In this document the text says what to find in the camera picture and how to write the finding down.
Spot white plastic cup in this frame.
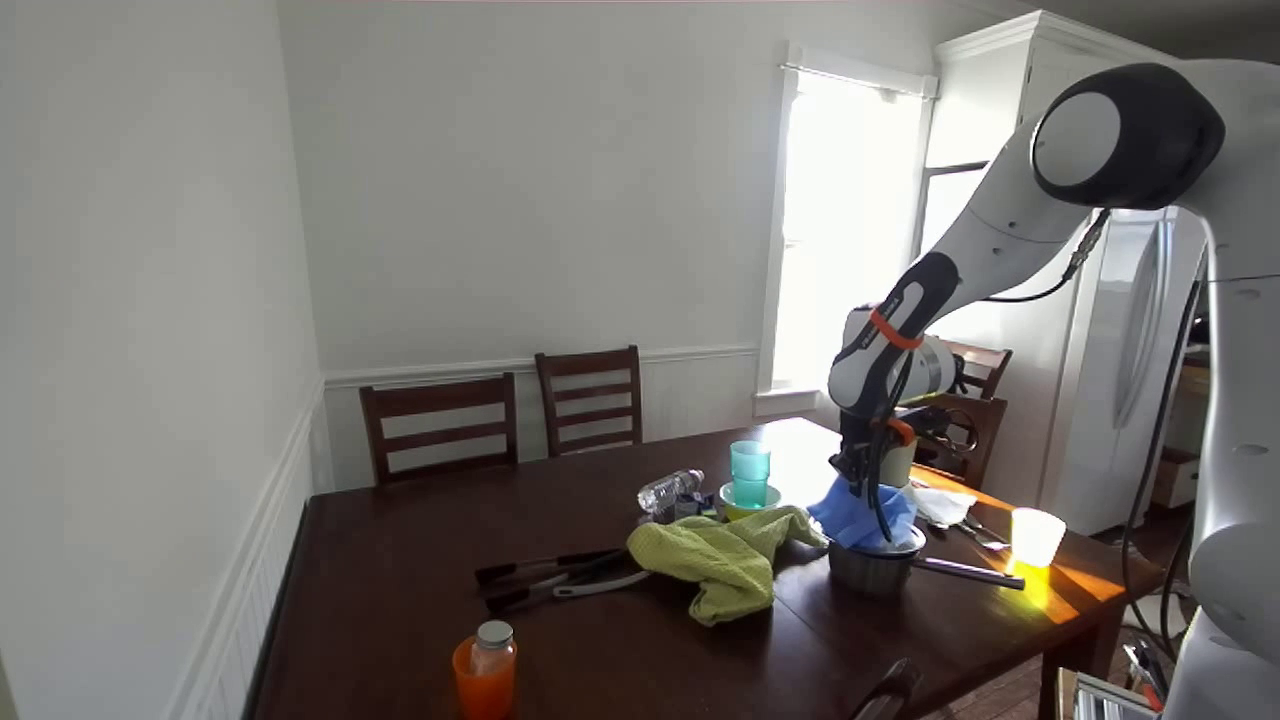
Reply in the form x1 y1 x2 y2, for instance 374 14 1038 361
1004 502 1070 574

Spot dark wooden slat-back chair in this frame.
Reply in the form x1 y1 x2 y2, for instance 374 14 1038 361
530 342 649 462
357 369 525 489

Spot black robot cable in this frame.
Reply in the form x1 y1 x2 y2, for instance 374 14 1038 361
980 209 1211 643

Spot bright window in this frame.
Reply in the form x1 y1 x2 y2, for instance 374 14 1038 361
760 48 932 409

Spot clear plastic bag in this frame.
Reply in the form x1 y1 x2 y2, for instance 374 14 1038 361
630 462 721 525

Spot yellow-green cloth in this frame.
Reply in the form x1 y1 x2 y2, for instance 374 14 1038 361
622 502 831 633

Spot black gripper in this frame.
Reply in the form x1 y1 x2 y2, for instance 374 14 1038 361
831 432 911 542

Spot black and silver tongs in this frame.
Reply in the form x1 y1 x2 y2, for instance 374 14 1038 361
468 542 651 619

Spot white tall cabinet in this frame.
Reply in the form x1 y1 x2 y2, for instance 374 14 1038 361
917 9 1211 538

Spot teal plastic cup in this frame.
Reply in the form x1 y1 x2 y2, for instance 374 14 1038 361
725 434 777 511

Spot dark wooden chair by window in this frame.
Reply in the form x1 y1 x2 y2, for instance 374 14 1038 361
911 340 1015 491

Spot orange juice bottle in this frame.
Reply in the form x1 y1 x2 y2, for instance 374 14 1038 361
448 617 525 720

